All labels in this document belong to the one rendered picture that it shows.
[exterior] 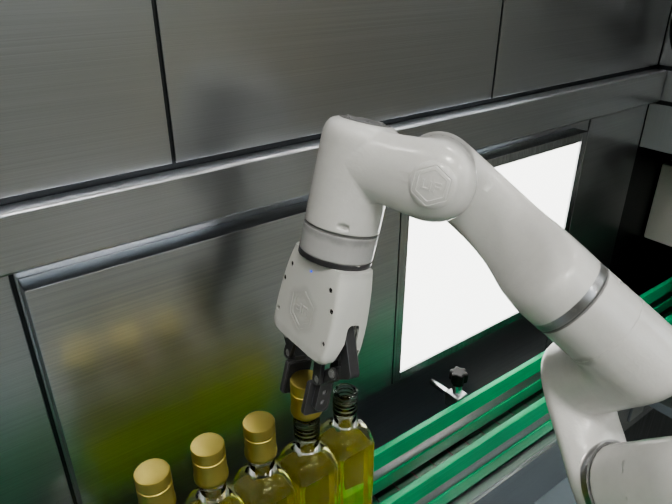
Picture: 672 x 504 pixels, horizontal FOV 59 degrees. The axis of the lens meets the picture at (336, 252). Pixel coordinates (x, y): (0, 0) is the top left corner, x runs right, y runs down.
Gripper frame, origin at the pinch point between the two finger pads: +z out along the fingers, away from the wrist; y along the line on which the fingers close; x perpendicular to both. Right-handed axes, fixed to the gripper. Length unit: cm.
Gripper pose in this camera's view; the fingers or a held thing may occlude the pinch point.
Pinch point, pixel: (306, 384)
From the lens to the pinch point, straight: 66.1
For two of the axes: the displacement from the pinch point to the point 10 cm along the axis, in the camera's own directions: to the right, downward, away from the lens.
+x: 7.8, -0.3, 6.2
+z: -2.1, 9.3, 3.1
